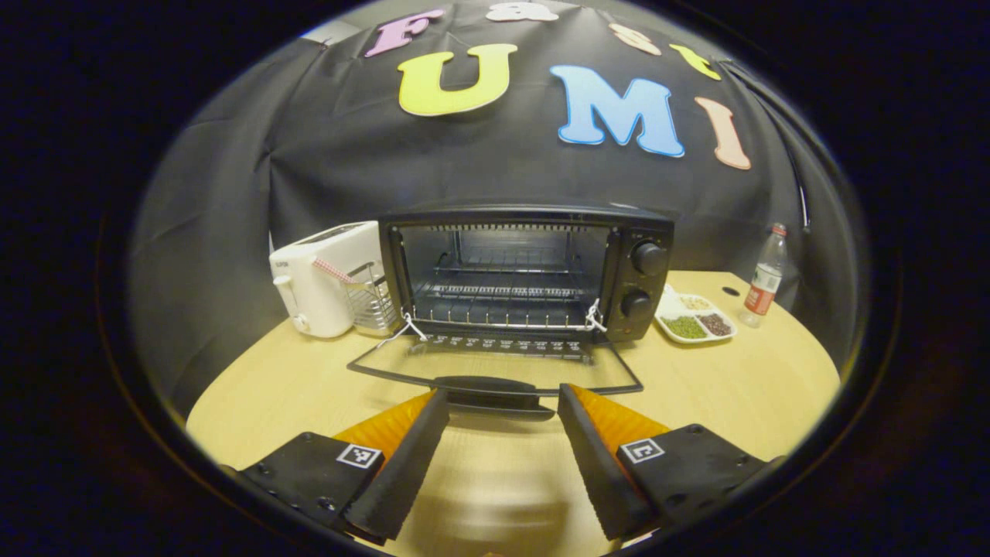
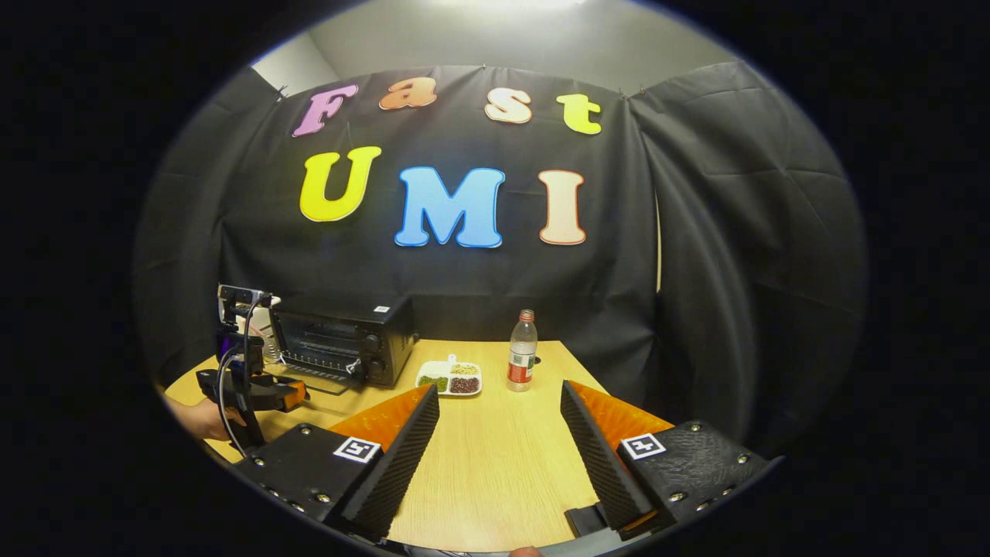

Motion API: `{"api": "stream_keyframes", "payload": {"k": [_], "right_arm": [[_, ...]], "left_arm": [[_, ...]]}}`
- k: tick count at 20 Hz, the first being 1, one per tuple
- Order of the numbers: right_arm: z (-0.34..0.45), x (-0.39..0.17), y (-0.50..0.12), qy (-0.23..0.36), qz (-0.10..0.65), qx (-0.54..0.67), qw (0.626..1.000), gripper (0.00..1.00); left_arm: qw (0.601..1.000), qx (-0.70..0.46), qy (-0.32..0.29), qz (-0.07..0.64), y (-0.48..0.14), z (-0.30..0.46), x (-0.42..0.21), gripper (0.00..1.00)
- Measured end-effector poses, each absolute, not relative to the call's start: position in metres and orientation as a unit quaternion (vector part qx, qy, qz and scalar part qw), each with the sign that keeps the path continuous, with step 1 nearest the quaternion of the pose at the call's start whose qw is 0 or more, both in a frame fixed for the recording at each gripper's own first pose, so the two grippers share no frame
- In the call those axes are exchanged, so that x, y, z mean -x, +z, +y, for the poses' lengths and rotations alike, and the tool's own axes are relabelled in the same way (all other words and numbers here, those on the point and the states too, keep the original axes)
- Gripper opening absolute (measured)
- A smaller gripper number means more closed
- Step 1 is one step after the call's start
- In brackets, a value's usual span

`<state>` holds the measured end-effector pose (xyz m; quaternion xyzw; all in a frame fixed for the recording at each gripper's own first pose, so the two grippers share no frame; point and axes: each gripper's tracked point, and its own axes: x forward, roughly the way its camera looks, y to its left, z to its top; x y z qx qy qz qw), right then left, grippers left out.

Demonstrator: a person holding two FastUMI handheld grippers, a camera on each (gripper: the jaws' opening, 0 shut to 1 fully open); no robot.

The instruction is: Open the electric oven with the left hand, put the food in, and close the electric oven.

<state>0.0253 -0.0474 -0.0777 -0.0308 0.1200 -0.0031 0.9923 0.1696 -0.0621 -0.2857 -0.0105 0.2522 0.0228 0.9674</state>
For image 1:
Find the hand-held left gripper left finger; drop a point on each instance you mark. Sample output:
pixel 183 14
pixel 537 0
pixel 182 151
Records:
pixel 402 468

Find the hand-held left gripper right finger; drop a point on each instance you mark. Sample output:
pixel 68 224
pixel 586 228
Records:
pixel 599 468

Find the white divided tray of beans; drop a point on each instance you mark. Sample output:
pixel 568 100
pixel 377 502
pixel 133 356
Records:
pixel 692 317

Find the black electric oven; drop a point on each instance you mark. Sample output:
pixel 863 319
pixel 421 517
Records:
pixel 646 232

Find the white toaster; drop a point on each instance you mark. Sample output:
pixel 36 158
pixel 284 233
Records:
pixel 317 294

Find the red striped straw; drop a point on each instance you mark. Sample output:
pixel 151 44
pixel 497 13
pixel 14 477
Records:
pixel 332 270

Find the clear plastic water bottle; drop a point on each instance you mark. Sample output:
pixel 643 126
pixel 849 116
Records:
pixel 764 278

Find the black backdrop cloth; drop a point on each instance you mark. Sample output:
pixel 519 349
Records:
pixel 348 170

